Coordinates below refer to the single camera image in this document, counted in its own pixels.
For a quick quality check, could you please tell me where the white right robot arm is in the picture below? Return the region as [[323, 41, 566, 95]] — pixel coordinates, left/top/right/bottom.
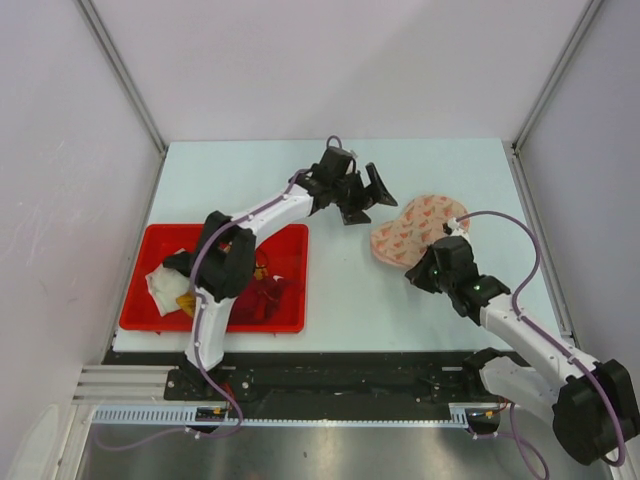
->
[[405, 235, 639, 465]]

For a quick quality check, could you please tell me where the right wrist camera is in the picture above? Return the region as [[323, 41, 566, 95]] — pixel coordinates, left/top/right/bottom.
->
[[442, 217, 469, 240]]

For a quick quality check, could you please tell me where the white slotted cable duct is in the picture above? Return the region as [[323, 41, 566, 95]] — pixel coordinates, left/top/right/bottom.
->
[[92, 405, 468, 428]]

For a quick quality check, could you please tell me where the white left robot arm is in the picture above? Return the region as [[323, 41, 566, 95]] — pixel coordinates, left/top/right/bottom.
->
[[185, 146, 397, 400]]

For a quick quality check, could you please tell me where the dark red garment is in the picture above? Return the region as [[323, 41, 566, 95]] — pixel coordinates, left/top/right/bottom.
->
[[231, 275, 298, 325]]

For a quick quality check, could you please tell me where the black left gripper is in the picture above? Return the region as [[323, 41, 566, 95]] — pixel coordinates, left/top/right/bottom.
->
[[330, 164, 396, 225]]

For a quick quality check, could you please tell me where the left aluminium frame post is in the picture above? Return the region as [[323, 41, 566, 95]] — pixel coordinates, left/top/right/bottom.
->
[[74, 0, 168, 158]]

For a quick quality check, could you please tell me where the black garment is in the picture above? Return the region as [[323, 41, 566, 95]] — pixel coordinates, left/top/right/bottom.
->
[[162, 250, 197, 277]]

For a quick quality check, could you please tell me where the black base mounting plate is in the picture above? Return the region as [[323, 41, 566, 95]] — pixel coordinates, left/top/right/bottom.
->
[[164, 351, 503, 403]]

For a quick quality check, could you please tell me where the white garment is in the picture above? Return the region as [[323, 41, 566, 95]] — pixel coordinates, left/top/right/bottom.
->
[[145, 260, 189, 317]]

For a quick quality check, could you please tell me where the aluminium frame post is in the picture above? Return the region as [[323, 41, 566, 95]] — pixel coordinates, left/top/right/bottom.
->
[[511, 0, 606, 155], [74, 0, 168, 158]]

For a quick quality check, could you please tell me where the right aluminium frame post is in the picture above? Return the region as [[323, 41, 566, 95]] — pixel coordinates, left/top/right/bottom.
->
[[511, 0, 606, 155]]

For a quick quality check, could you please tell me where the red plastic bin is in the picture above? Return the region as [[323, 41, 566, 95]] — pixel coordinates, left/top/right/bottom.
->
[[119, 224, 309, 335]]

